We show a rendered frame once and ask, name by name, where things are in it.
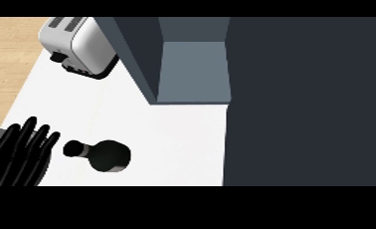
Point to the dark grey cabinet door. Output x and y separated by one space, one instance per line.
303 103

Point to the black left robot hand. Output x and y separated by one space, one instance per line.
25 155

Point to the silver toaster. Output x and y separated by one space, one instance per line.
81 45

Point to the grey open cabinet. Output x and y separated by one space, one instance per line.
191 70

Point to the dark wine bottle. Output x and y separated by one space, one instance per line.
109 156

